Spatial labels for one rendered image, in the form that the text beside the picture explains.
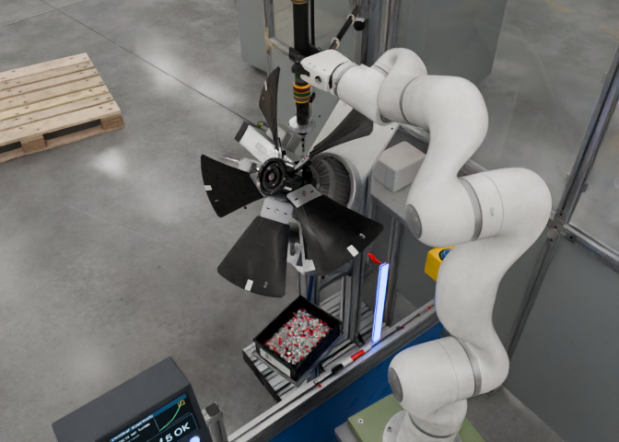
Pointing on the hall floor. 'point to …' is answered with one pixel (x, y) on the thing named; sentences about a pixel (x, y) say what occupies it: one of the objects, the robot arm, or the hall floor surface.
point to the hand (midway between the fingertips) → (302, 52)
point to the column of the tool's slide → (370, 28)
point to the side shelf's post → (392, 268)
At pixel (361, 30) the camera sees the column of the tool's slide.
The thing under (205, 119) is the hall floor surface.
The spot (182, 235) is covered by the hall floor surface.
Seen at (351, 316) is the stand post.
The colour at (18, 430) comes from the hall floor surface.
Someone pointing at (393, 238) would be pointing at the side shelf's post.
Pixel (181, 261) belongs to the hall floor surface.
